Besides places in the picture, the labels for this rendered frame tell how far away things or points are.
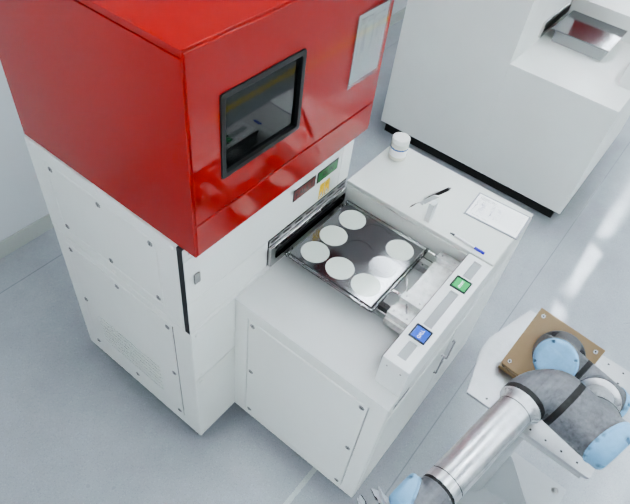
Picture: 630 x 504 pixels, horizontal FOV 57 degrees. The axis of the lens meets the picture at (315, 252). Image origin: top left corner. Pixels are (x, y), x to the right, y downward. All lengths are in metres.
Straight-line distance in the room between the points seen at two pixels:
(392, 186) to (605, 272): 1.85
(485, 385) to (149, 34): 1.39
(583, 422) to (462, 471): 0.28
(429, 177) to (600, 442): 1.30
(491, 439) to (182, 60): 0.94
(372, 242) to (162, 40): 1.16
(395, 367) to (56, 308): 1.87
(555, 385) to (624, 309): 2.33
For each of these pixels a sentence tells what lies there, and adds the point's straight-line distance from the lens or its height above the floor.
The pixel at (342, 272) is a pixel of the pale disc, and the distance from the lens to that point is 1.98.
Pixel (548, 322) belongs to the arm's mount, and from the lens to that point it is 1.96.
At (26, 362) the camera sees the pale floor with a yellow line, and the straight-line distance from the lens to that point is 2.96.
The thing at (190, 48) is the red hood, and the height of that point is 1.81.
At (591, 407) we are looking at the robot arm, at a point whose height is 1.38.
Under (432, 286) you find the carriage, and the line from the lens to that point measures 2.04.
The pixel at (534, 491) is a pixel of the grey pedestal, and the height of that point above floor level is 0.01.
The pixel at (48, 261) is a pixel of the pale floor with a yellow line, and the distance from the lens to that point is 3.31.
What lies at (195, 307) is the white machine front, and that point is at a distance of 1.81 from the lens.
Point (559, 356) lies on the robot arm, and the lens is 1.73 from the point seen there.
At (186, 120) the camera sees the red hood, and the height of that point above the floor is 1.66.
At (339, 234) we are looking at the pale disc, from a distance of 2.10.
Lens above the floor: 2.40
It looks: 48 degrees down
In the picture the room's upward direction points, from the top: 9 degrees clockwise
